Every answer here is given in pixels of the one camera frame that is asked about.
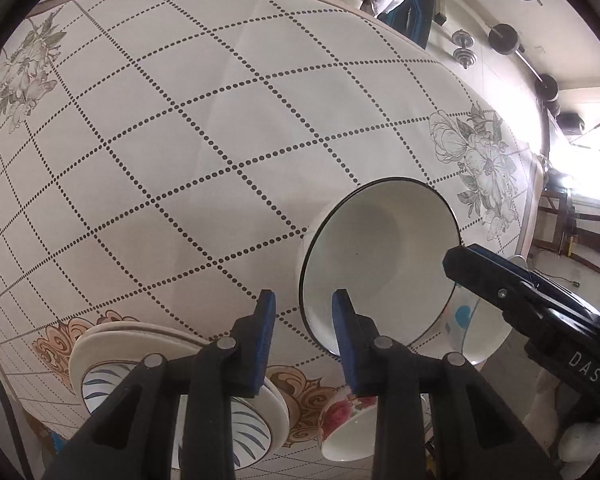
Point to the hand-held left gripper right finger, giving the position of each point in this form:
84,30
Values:
345,345

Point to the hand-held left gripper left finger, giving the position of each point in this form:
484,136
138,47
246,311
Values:
265,340

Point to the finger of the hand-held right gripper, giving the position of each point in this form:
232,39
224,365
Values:
485,270

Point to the white bowl with blue print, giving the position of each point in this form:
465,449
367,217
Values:
480,335

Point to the green striped plate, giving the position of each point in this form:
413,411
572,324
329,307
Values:
250,420

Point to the white bowl with red flowers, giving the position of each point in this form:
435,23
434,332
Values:
345,435

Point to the white bowl with dark rim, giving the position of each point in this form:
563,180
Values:
380,250

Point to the white plate with red mark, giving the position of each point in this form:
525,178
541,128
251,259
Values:
130,350

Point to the dark wooden chair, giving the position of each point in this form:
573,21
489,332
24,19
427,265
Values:
560,220

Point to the black weight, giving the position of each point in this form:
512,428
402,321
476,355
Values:
570,124

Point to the chrome dumbbell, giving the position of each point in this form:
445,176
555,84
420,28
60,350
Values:
464,50

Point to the floral checked tablecloth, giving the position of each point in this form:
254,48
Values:
180,135

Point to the short barbell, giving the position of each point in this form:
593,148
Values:
502,37

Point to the blue weight bench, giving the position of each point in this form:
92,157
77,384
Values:
417,15

